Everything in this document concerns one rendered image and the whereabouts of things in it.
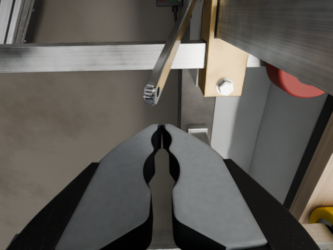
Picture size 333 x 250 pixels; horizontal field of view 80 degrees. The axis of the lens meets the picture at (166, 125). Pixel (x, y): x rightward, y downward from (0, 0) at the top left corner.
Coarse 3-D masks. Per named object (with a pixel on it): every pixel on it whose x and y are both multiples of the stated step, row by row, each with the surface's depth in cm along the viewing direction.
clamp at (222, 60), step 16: (208, 0) 22; (208, 16) 22; (208, 32) 23; (208, 48) 23; (224, 48) 23; (208, 64) 24; (224, 64) 24; (240, 64) 24; (208, 80) 25; (240, 80) 25; (208, 96) 26
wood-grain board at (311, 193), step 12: (324, 132) 29; (324, 144) 29; (324, 156) 29; (312, 168) 31; (324, 168) 29; (312, 180) 31; (324, 180) 30; (300, 192) 34; (312, 192) 31; (324, 192) 31; (300, 204) 34; (312, 204) 33; (324, 204) 33; (300, 216) 34
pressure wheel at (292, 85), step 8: (272, 72) 23; (280, 72) 21; (272, 80) 24; (280, 80) 22; (288, 80) 21; (296, 80) 21; (280, 88) 23; (288, 88) 22; (296, 88) 22; (304, 88) 22; (312, 88) 22; (296, 96) 22; (304, 96) 22; (312, 96) 22
